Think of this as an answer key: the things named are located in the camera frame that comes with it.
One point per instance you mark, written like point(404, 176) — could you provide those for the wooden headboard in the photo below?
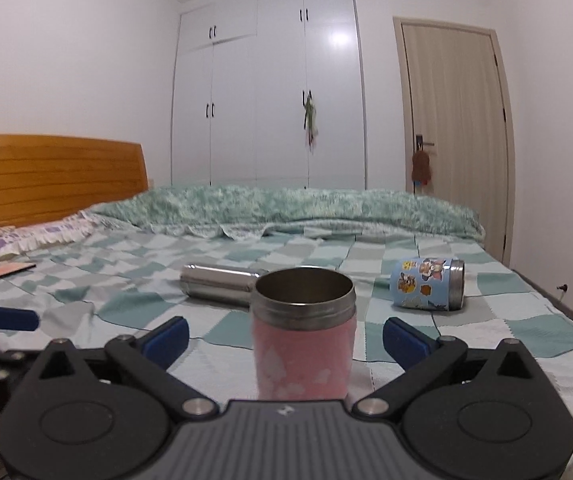
point(51, 180)

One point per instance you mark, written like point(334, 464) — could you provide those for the pink steel-rimmed cup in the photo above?
point(302, 350)

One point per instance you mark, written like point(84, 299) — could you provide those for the silver steel flask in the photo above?
point(216, 285)

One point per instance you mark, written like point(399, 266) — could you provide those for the brown hanging plush toy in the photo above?
point(421, 169)

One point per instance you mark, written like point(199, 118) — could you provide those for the white wardrobe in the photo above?
point(266, 100)

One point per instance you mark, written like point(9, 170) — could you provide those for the beige door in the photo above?
point(454, 135)

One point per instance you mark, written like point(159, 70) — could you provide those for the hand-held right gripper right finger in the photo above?
point(406, 342)

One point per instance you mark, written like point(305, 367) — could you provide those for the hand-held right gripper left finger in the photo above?
point(167, 341)

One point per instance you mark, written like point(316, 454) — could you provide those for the green hanging ornament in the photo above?
point(310, 117)

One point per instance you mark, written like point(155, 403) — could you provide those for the blue cartoon sticker cup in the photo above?
point(419, 285)

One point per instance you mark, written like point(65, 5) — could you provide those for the green checkered bed sheet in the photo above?
point(491, 330)

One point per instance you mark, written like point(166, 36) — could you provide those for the purple floral frilled pillow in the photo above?
point(41, 235)

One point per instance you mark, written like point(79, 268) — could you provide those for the flat pink booklet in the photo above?
point(6, 272)

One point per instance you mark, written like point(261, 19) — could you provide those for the green floral quilt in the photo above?
point(316, 207)

